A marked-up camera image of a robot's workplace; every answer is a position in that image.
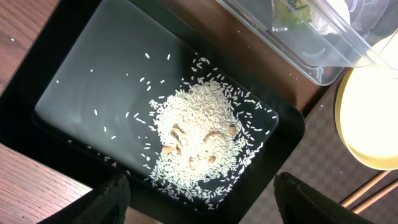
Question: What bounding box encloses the black plastic tray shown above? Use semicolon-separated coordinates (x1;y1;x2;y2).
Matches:
1;1;305;223

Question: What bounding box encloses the pile of rice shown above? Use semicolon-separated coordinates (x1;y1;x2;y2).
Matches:
55;52;278;210

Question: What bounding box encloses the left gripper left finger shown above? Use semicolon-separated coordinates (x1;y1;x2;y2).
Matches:
37;173;131;224

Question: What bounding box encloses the yellow plate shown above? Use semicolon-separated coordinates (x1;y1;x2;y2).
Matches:
334;34;397;170

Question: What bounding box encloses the clear plastic bin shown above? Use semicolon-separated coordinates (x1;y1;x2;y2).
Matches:
219;0;397;86

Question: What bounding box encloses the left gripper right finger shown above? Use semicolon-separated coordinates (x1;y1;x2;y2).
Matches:
273;172;372;224

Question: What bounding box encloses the white tissue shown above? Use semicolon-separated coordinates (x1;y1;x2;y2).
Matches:
310;0;350;35

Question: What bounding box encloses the wooden chopstick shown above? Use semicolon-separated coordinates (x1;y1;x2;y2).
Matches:
340;170;390;207
351;180;397;214

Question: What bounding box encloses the green orange snack wrapper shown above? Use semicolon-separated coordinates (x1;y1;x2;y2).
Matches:
272;0;312;32

